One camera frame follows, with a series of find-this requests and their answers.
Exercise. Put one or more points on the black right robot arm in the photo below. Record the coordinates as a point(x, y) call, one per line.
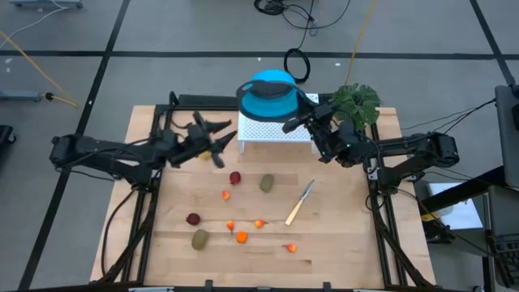
point(405, 148)

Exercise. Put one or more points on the black keyboard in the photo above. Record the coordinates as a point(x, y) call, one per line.
point(504, 259)

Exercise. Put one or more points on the dark red toy plum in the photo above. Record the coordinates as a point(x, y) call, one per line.
point(235, 178)
point(193, 219)

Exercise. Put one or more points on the white sheet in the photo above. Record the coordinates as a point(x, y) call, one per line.
point(458, 215)

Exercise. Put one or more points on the grey stand foot bar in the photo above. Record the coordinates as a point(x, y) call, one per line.
point(20, 96)
point(44, 4)

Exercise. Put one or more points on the blue collapsible bowl grey rim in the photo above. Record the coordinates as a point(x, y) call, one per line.
point(263, 107)

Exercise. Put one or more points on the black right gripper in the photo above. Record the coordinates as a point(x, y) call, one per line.
point(328, 130)

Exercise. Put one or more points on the orange toy mandarin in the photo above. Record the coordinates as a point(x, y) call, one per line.
point(241, 237)

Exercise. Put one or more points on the brown green toy kiwi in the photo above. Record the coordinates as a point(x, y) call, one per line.
point(266, 183)
point(200, 239)

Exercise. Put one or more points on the black aluminium table frame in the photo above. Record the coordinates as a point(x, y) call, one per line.
point(194, 99)

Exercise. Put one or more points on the green potted plant white pot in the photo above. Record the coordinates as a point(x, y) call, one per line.
point(357, 105)

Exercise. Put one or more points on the yellow toy fruit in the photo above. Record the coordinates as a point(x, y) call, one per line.
point(205, 155)

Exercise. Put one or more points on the white perforated shelf riser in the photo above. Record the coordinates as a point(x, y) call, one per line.
point(267, 131)

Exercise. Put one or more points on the black object at floor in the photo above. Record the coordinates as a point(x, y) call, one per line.
point(5, 136)

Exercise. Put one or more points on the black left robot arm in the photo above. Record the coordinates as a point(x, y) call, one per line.
point(101, 148)

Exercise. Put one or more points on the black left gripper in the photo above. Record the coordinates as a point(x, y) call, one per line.
point(190, 142)

